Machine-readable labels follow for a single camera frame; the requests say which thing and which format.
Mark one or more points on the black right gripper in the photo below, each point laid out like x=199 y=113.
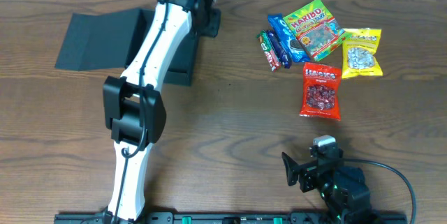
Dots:
x=308 y=174

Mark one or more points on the black box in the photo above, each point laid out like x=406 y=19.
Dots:
x=112 y=41

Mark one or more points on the blue Oreo pack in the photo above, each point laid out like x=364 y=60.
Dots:
x=288 y=41

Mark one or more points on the Haribo gummy bag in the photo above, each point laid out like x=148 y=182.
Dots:
x=316 y=29

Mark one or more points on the yellow Hacks candy bag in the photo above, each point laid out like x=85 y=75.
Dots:
x=359 y=53

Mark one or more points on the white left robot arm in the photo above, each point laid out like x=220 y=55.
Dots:
x=134 y=110

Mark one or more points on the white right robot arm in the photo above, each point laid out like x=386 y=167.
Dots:
x=342 y=187

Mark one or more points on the green red KitKat bar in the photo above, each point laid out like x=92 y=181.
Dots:
x=268 y=51

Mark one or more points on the red Hacks candy bag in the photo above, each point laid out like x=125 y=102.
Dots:
x=320 y=87

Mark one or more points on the dark blue candy bar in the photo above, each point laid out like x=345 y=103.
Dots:
x=281 y=53

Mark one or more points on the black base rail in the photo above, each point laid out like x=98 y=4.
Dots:
x=170 y=218

